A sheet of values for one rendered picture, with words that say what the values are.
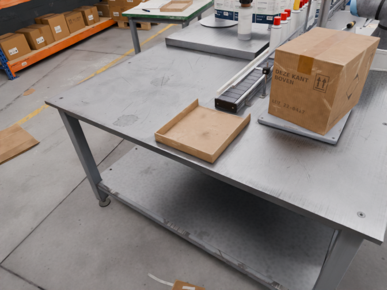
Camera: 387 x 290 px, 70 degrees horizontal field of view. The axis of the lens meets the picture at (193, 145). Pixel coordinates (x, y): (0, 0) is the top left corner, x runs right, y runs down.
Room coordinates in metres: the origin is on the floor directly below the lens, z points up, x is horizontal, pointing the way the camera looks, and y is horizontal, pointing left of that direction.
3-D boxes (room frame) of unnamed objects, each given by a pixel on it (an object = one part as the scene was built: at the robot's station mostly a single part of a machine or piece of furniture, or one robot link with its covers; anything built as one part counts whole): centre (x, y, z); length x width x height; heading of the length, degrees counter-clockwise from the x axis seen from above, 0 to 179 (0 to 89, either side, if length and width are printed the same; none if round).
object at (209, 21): (2.20, -0.28, 0.89); 0.31 x 0.31 x 0.01
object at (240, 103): (1.69, -0.65, 0.85); 1.65 x 0.11 x 0.05; 143
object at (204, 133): (0.90, -0.05, 0.85); 0.30 x 0.26 x 0.04; 143
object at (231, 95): (1.69, -0.65, 0.86); 1.65 x 0.08 x 0.04; 143
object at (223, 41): (2.06, -0.38, 0.86); 0.80 x 0.67 x 0.05; 143
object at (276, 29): (1.45, -0.47, 0.98); 0.05 x 0.05 x 0.20
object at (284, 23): (1.53, -0.53, 0.98); 0.05 x 0.05 x 0.20
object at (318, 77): (0.96, -0.51, 0.99); 0.30 x 0.24 x 0.27; 131
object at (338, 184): (1.65, -0.50, 0.82); 2.10 x 1.50 x 0.02; 143
